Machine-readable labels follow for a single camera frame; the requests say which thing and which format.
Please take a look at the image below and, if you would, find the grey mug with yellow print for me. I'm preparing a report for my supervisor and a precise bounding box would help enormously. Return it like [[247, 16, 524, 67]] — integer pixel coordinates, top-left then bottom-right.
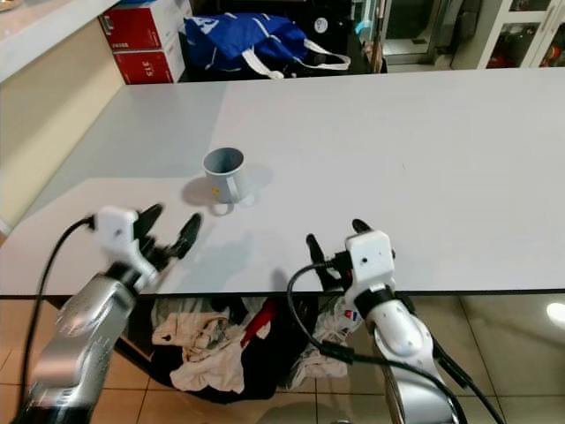
[[202, 147, 249, 216]]

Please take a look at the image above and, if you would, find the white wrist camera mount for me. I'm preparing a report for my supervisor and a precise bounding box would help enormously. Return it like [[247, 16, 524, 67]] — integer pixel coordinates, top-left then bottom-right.
[[344, 230, 397, 299], [93, 206, 156, 268]]

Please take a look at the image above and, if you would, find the large red white cardboard box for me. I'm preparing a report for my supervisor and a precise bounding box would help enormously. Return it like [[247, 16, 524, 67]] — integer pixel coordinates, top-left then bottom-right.
[[99, 0, 187, 55]]

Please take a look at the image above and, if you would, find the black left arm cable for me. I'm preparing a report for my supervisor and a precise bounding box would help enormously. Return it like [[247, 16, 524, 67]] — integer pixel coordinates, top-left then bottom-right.
[[18, 215, 98, 418]]

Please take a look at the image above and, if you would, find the white kitchen counter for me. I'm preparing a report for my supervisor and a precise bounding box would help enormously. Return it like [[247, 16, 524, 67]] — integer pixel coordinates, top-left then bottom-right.
[[0, 0, 134, 82]]

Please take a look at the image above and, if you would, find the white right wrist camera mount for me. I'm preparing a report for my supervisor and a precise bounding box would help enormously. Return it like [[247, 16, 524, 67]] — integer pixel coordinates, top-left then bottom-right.
[[344, 230, 397, 299]]

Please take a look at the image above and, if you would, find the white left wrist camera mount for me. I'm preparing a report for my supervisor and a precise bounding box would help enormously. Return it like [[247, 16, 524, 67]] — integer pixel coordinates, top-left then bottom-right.
[[93, 206, 156, 268]]

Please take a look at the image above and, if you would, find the beige crumpled cloth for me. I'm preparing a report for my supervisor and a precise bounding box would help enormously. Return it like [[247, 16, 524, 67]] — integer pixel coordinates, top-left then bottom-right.
[[152, 309, 249, 395]]

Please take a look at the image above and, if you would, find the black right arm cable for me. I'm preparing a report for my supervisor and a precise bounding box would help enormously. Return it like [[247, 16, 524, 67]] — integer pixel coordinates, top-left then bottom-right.
[[286, 258, 509, 424]]

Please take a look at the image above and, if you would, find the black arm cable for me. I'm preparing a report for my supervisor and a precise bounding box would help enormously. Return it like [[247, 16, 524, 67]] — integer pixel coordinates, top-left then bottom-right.
[[286, 258, 509, 424], [18, 215, 98, 418]]

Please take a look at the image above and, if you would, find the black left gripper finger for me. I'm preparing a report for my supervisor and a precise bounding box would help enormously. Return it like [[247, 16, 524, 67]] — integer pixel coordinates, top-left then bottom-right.
[[135, 203, 166, 241], [170, 213, 204, 262]]

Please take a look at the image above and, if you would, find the white cabinet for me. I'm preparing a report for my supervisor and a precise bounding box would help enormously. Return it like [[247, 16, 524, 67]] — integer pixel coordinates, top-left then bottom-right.
[[450, 0, 565, 70]]

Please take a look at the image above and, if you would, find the red cloth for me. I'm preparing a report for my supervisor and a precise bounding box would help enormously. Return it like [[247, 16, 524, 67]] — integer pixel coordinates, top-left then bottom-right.
[[238, 300, 275, 346]]

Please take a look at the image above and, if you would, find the white printed cloth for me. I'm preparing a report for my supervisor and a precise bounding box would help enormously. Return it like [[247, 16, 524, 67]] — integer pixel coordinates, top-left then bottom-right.
[[287, 300, 363, 390]]

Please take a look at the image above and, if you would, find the red box with number print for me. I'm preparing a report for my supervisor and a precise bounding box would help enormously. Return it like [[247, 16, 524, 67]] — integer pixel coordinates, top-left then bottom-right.
[[113, 48, 187, 86]]

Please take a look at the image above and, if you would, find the blue bag with white straps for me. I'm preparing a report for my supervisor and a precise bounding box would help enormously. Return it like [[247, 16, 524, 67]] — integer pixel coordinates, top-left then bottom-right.
[[184, 13, 352, 81]]

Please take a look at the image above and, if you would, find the black laundry basket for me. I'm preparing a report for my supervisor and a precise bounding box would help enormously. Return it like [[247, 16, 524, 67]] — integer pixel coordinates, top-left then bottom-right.
[[146, 296, 310, 404]]

